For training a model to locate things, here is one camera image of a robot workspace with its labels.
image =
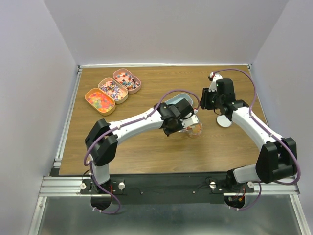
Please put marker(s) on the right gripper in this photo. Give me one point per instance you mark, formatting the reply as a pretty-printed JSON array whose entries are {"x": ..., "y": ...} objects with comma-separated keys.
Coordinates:
[{"x": 204, "y": 102}]

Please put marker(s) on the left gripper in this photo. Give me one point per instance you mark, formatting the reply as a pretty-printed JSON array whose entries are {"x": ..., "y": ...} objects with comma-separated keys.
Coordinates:
[{"x": 168, "y": 132}]

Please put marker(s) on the clear plastic cup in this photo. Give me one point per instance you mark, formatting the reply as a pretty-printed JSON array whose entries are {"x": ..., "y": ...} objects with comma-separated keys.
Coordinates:
[{"x": 193, "y": 131}]

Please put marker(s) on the grey candy tray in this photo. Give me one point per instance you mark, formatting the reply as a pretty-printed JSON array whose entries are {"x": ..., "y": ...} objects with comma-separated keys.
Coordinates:
[{"x": 177, "y": 98}]

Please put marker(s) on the orange candy tray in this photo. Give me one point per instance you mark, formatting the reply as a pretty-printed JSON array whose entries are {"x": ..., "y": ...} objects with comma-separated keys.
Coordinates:
[{"x": 99, "y": 101}]

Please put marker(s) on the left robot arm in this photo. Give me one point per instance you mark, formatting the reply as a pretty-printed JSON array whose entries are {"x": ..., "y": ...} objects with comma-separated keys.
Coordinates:
[{"x": 104, "y": 137}]

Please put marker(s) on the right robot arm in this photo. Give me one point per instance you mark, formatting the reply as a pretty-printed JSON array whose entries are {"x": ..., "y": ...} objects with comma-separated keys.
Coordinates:
[{"x": 277, "y": 157}]

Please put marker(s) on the white round lid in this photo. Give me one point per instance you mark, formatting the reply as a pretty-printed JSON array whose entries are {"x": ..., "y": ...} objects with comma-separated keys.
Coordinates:
[{"x": 223, "y": 121}]

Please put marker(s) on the pink candy tray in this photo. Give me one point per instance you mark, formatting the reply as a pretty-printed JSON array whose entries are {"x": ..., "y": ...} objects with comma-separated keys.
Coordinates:
[{"x": 128, "y": 80}]

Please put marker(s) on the beige candy tray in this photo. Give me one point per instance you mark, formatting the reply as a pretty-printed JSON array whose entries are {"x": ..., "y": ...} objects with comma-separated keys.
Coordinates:
[{"x": 114, "y": 90}]

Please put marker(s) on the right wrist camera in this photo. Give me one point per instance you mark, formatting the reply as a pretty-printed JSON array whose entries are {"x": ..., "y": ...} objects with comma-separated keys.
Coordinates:
[{"x": 213, "y": 78}]

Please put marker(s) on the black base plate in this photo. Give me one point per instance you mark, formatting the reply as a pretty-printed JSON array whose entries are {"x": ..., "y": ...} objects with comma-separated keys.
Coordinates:
[{"x": 171, "y": 188}]

